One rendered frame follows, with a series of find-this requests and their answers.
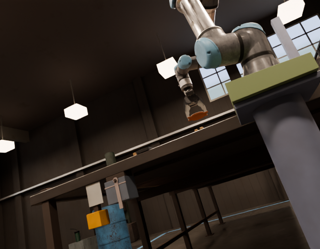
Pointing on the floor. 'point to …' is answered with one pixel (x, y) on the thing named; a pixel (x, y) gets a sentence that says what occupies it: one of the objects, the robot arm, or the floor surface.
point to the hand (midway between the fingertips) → (197, 115)
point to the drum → (114, 230)
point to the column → (294, 149)
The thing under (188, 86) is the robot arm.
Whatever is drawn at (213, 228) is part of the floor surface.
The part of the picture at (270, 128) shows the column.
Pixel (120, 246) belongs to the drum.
